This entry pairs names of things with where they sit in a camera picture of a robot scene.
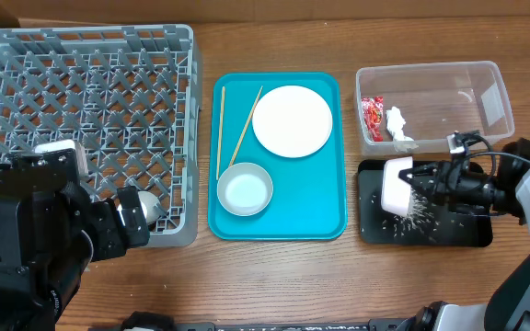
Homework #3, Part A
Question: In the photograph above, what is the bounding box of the grey bowl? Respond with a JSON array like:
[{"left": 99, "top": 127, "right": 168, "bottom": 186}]
[{"left": 216, "top": 163, "right": 273, "bottom": 217}]

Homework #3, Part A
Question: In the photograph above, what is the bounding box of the black rectangular tray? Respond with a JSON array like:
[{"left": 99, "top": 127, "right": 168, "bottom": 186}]
[{"left": 357, "top": 159, "right": 493, "bottom": 247}]

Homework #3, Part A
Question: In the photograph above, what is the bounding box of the red snack wrapper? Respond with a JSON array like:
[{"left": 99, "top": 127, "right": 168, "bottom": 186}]
[{"left": 362, "top": 96, "right": 384, "bottom": 142}]

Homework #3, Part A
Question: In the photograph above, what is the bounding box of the teal serving tray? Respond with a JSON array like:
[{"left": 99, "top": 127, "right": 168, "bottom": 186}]
[{"left": 207, "top": 72, "right": 348, "bottom": 241}]

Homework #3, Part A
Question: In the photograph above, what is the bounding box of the clear plastic waste bin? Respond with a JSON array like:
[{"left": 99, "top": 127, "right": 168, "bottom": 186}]
[{"left": 354, "top": 61, "right": 515, "bottom": 156}]

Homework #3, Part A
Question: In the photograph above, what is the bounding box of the right wooden chopstick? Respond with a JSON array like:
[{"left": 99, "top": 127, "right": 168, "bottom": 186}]
[{"left": 228, "top": 86, "right": 263, "bottom": 167}]

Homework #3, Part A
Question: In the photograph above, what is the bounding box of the left wooden chopstick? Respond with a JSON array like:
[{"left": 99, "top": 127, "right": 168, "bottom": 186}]
[{"left": 215, "top": 86, "right": 225, "bottom": 181}]

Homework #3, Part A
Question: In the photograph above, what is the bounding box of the wooden chopstick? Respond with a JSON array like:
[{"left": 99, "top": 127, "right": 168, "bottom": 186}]
[
  {"left": 228, "top": 86, "right": 263, "bottom": 167},
  {"left": 215, "top": 86, "right": 225, "bottom": 181}
]

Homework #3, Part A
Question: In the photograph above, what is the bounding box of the white tissue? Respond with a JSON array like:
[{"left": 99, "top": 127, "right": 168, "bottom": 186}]
[{"left": 386, "top": 106, "right": 418, "bottom": 153}]

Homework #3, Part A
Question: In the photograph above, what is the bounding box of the grey plastic dish rack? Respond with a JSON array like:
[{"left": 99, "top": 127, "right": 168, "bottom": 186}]
[{"left": 0, "top": 24, "right": 202, "bottom": 247}]

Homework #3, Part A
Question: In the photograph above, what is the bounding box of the white cup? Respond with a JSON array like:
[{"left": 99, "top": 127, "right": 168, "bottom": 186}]
[{"left": 138, "top": 190, "right": 160, "bottom": 225}]

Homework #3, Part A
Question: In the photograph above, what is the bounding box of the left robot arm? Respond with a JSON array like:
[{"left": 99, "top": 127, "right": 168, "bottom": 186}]
[{"left": 0, "top": 153, "right": 150, "bottom": 330}]

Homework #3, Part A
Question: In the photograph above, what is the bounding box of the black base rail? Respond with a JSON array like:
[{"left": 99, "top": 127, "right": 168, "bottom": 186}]
[{"left": 87, "top": 311, "right": 432, "bottom": 331}]

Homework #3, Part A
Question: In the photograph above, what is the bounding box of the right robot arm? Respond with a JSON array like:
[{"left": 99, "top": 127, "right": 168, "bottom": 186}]
[{"left": 382, "top": 132, "right": 530, "bottom": 330}]

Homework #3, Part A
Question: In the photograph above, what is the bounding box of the pile of rice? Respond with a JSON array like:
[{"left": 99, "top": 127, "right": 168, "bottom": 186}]
[{"left": 361, "top": 190, "right": 467, "bottom": 243}]

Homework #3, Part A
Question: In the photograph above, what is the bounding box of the large white plate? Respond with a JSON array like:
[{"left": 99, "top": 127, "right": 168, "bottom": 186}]
[{"left": 251, "top": 86, "right": 333, "bottom": 158}]

